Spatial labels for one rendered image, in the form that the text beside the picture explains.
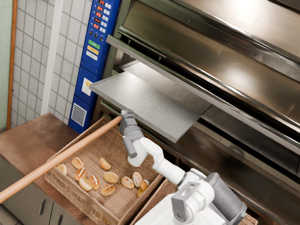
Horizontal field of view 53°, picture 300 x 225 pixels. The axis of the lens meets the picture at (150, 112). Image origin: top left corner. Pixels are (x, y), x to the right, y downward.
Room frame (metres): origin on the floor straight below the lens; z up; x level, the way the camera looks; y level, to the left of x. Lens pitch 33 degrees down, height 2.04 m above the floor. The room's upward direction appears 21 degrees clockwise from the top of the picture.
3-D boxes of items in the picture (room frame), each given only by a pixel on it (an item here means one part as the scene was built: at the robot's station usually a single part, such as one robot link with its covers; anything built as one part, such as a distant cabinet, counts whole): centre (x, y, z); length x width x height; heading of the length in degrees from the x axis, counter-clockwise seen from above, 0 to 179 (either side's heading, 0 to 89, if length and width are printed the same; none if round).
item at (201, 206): (0.55, -0.19, 1.47); 0.10 x 0.07 x 0.09; 153
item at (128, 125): (1.10, 0.06, 1.20); 0.12 x 0.10 x 0.13; 35
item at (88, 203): (1.28, 0.11, 0.72); 0.56 x 0.49 x 0.28; 68
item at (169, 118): (1.42, 0.03, 1.19); 0.55 x 0.36 x 0.03; 71
